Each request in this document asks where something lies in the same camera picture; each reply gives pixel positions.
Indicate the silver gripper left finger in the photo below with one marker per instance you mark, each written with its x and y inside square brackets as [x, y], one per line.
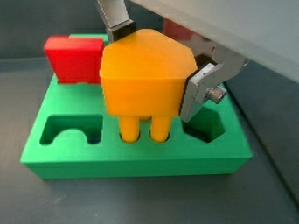
[119, 24]

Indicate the green shape sorting board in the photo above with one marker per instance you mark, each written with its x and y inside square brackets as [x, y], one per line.
[75, 141]

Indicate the yellow three prong block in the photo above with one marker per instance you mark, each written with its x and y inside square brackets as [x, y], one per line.
[144, 69]

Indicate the red block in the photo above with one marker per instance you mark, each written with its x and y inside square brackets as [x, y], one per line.
[75, 58]

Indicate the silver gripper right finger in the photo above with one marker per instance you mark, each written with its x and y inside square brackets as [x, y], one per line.
[203, 84]

